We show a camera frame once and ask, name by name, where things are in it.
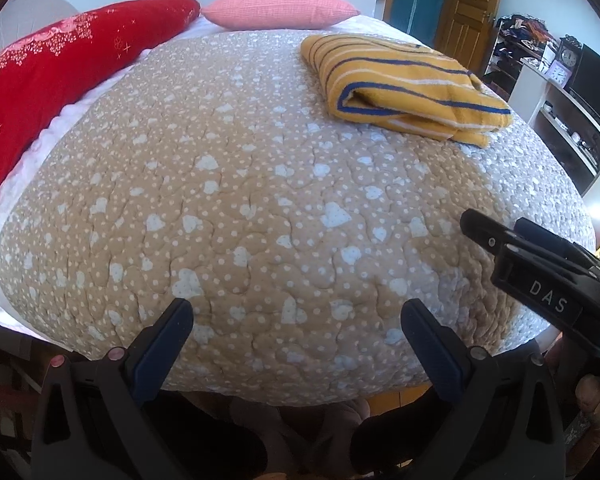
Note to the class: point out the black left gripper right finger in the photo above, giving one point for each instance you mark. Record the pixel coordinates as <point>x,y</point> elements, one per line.
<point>504,422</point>

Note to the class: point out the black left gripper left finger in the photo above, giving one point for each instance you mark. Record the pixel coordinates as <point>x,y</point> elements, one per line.
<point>89,424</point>

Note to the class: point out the yellow striped knit sweater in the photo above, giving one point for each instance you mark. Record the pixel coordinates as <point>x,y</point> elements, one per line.
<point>407,88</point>

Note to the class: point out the pile of clothes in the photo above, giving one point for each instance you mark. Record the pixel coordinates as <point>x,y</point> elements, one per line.
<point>531,32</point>

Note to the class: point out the right hand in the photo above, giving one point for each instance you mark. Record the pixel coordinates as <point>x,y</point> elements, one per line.
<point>579,392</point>

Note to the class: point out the white shelf unit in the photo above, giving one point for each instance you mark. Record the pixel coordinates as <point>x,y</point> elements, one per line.
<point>568,127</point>

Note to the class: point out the black television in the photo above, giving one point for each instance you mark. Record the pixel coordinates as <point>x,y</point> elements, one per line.
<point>585,81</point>

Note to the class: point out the dark table clock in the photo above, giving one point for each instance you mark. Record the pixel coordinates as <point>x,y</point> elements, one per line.
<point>565,61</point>

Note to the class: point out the beige heart-pattern quilt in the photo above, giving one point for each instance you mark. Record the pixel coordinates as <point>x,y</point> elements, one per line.
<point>213,172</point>

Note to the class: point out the wooden door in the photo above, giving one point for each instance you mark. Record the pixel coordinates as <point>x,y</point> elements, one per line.
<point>465,31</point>

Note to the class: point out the red floral pillow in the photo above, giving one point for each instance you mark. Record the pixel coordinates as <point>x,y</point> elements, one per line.
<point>55,66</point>

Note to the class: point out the pink knit pillow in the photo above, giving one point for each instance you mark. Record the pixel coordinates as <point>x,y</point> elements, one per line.
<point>278,14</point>

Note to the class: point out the white round headboard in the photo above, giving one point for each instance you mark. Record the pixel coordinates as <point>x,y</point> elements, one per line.
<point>19,18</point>

